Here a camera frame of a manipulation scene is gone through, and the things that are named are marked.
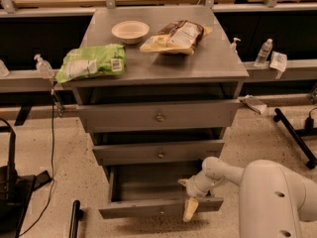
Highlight left hand sanitizer bottle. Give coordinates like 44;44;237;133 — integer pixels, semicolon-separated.
34;54;54;79

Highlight grey drawer cabinet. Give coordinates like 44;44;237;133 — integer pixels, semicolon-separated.
59;5;250;190

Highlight white paper bowl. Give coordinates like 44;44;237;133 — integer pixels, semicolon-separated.
111;21;150;45

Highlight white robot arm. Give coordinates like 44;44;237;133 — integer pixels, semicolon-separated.
179;157;317;238

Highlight folded cloth on rail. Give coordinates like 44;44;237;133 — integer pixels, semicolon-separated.
240;95;267;114

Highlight black bar on floor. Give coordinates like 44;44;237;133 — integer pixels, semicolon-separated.
68;200;83;238

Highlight brown yellow snack bag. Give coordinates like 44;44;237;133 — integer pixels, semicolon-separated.
140;20;212;56

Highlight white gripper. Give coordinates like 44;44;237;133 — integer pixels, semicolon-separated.
177;173;217;222

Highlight black equipment base left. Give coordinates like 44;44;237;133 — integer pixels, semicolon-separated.
0;118;53;238

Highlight grey top drawer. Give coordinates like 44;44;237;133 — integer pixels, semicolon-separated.
78;100;240;133

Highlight grey middle drawer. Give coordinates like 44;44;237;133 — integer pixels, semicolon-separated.
93;140;224;166

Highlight grey bottom drawer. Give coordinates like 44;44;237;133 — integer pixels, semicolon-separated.
98;161;225;220

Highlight white packet on ledge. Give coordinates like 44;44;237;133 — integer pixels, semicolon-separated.
269;52;287;71

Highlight clear water bottle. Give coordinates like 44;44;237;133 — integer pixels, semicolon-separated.
255;39;272;66

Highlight grey drawer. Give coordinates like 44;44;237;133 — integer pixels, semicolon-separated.
78;100;240;133
93;140;224;166
98;161;225;220

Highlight black stand base right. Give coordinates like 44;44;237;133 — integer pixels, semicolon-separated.
273;108;317;170

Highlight small pump bottle right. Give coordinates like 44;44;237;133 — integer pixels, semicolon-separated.
231;38;241;54

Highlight green chip bag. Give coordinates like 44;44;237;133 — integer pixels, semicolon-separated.
55;44;126;83

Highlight black cable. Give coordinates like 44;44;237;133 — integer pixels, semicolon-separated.
19;88;65;238

